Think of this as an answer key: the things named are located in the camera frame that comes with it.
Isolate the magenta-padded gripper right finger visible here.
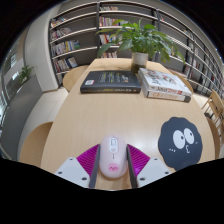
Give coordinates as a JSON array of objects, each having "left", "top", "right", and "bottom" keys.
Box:
[{"left": 125, "top": 143, "right": 173, "bottom": 190}]

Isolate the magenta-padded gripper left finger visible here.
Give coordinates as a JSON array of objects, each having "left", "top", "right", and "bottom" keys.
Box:
[{"left": 54, "top": 143, "right": 102, "bottom": 190}]

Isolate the pale pink computer mouse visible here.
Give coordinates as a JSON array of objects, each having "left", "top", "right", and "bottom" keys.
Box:
[{"left": 98, "top": 133, "right": 129, "bottom": 179}]

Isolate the dark cartoon-eyed mouse pad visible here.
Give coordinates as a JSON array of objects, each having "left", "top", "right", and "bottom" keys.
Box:
[{"left": 157, "top": 116, "right": 204, "bottom": 172}]

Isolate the round-backed wooden chair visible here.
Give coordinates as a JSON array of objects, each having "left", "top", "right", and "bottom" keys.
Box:
[
  {"left": 206, "top": 116, "right": 222, "bottom": 160},
  {"left": 19, "top": 121, "right": 54, "bottom": 168},
  {"left": 169, "top": 69, "right": 195, "bottom": 94},
  {"left": 62, "top": 64, "right": 90, "bottom": 93}
]

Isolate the thick red-lettered spine book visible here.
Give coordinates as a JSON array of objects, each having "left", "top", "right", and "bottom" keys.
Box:
[{"left": 141, "top": 79, "right": 192, "bottom": 103}]

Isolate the group of wooden tables and chairs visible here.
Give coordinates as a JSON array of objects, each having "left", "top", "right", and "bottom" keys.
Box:
[{"left": 201, "top": 89, "right": 224, "bottom": 134}]

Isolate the white illustrated-cover book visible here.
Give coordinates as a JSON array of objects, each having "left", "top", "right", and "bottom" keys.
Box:
[{"left": 137, "top": 67, "right": 193, "bottom": 98}]

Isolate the black hardcover book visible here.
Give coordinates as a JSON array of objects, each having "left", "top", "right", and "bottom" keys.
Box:
[{"left": 79, "top": 69, "right": 142, "bottom": 94}]

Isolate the small green background plant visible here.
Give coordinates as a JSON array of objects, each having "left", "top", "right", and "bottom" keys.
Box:
[{"left": 18, "top": 64, "right": 36, "bottom": 85}]

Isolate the green potted plant, white pot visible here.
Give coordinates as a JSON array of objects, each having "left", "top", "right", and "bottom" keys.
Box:
[{"left": 95, "top": 18, "right": 186, "bottom": 74}]

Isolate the grey bookshelf unit with books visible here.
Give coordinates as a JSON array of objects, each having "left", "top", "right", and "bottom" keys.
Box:
[{"left": 48, "top": 1, "right": 224, "bottom": 98}]

